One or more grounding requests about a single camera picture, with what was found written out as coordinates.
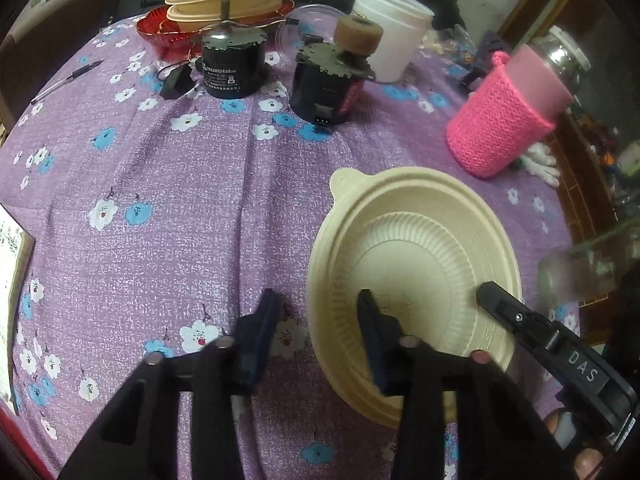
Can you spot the purple floral tablecloth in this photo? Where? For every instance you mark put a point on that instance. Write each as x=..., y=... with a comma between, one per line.
x=157, y=223

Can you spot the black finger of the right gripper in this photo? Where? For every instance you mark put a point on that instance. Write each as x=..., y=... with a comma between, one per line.
x=591, y=387

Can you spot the red plate under stack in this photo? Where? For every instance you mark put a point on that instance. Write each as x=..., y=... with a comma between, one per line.
x=172, y=43

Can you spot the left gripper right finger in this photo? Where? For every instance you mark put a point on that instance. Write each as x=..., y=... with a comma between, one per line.
x=381, y=335

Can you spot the beige ribbed plastic bowl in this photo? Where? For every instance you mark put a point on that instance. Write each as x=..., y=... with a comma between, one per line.
x=421, y=242

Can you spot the black motor with cork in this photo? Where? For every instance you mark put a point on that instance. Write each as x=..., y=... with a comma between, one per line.
x=329, y=76

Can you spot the pink knitted jar cover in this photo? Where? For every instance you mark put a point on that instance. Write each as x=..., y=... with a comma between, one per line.
x=515, y=106

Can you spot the black pen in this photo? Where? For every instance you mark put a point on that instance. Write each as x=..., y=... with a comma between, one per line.
x=82, y=70

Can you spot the black cylindrical motor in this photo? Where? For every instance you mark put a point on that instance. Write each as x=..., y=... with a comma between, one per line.
x=233, y=57

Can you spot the white plastic tub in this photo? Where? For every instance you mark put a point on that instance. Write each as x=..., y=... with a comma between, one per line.
x=404, y=24

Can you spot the clear glass jar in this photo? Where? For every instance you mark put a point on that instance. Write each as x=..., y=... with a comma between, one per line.
x=590, y=269

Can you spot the white paper booklet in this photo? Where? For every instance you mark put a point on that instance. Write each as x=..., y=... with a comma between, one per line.
x=16, y=250

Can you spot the brown armchair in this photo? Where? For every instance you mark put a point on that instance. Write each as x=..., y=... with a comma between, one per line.
x=35, y=48

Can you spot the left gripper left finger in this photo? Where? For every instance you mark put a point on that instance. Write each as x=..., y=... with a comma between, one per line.
x=253, y=335

